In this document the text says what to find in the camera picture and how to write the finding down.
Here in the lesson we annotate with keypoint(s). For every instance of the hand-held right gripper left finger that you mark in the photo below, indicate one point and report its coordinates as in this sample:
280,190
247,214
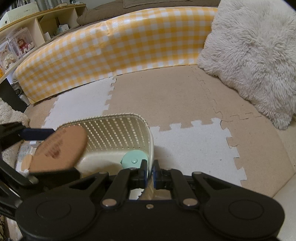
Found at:
144,173

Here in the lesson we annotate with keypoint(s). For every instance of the wooden shelf unit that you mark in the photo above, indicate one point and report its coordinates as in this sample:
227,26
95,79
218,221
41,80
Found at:
38,29

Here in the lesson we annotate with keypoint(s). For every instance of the pale doll in clear case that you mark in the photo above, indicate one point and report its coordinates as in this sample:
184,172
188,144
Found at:
7,56

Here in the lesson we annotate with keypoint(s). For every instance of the white plastic packet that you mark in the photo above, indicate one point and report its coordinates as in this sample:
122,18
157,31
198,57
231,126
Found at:
23,153

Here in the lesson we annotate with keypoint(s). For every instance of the beige fluffy rug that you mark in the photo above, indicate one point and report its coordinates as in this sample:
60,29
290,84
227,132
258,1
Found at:
10,114

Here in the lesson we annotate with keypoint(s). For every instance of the brown bedding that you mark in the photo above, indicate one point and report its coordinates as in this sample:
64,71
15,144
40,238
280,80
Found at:
143,5

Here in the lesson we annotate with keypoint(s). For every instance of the cream plastic lattice basket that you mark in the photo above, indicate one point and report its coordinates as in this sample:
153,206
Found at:
115,132

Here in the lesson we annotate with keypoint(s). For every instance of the white storage box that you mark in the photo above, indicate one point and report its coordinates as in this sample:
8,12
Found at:
16,14

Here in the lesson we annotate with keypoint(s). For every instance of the black furniture panel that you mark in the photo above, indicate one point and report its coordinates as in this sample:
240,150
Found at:
10,95

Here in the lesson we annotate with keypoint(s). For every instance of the foam puzzle floor mat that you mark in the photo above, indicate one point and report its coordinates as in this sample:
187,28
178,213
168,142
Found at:
175,102

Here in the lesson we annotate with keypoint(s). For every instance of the yellow checkered cushion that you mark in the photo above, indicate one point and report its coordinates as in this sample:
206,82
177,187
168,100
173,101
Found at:
111,48

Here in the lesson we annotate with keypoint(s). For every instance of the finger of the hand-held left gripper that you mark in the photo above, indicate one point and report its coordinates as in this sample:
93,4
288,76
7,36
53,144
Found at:
37,134
57,175

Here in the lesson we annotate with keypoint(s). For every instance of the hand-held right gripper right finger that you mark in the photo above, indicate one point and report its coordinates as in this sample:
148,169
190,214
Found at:
155,176

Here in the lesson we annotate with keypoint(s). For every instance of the white fluffy pillow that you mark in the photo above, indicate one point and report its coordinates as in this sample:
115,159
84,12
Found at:
252,58

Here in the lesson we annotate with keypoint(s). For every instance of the mint green round lid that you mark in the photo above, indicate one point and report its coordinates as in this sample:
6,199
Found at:
133,158

